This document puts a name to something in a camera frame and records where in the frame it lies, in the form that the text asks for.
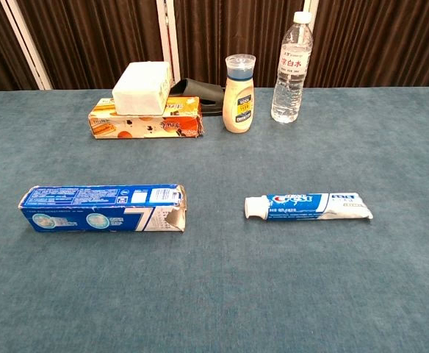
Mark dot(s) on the white blue toothpaste tube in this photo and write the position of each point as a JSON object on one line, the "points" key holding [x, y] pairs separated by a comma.
{"points": [[299, 207]]}

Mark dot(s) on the blue toothpaste carton box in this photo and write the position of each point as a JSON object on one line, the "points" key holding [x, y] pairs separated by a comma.
{"points": [[89, 217]]}

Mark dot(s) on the orange biscuit carton box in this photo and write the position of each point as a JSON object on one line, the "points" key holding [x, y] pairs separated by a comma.
{"points": [[144, 127]]}

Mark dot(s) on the white rectangular box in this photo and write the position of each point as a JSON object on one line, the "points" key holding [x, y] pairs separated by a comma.
{"points": [[141, 92]]}

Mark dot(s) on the beige bottle with clear cap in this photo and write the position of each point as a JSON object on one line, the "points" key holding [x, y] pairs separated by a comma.
{"points": [[238, 110]]}

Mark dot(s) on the black rubber slipper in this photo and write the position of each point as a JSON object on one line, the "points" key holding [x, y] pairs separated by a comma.
{"points": [[200, 95]]}

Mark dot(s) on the clear plastic water bottle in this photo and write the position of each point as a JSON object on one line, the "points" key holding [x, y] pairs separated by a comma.
{"points": [[288, 92]]}

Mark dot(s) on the dark brown pleated curtain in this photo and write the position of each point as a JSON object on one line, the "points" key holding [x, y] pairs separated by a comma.
{"points": [[89, 36]]}

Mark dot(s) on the white partition frame post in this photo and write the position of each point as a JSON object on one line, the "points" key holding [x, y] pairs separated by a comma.
{"points": [[31, 44], [167, 36], [311, 5]]}

